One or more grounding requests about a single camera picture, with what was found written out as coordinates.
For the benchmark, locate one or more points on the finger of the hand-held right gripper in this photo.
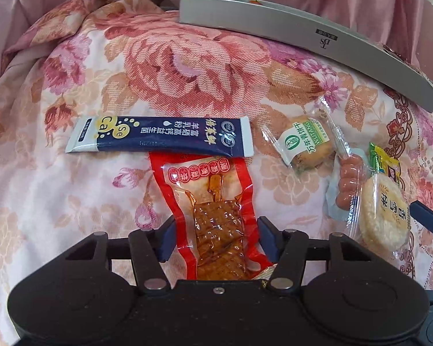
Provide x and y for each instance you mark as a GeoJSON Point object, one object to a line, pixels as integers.
{"type": "Point", "coordinates": [429, 216]}

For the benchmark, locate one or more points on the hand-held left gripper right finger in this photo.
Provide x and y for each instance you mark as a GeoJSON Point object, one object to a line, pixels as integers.
{"type": "Point", "coordinates": [269, 237]}

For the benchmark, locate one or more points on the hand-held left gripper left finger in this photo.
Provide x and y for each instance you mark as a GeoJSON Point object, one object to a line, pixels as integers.
{"type": "Point", "coordinates": [166, 240]}

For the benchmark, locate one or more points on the rice cracker packet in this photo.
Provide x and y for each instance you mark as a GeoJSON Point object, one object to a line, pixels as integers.
{"type": "Point", "coordinates": [382, 216]}

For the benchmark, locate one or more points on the red tofu snack packet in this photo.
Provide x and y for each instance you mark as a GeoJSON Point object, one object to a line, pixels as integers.
{"type": "Point", "coordinates": [216, 230]}

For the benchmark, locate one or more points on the mini sausage packet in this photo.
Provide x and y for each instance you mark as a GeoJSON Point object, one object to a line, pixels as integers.
{"type": "Point", "coordinates": [348, 183]}

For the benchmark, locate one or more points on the blue powder sachet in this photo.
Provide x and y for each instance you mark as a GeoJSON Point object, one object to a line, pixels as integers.
{"type": "Point", "coordinates": [158, 135]}

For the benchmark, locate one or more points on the silver cardboard box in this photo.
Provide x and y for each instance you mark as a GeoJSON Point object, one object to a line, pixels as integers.
{"type": "Point", "coordinates": [292, 32]}

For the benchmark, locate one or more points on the yellow green snack packet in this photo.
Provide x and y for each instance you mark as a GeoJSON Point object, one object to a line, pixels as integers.
{"type": "Point", "coordinates": [384, 165]}

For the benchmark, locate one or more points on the green label cake packet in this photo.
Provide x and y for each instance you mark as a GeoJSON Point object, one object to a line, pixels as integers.
{"type": "Point", "coordinates": [310, 144]}

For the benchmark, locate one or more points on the floral bedsheet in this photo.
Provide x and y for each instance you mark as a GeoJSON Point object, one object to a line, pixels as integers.
{"type": "Point", "coordinates": [166, 61]}

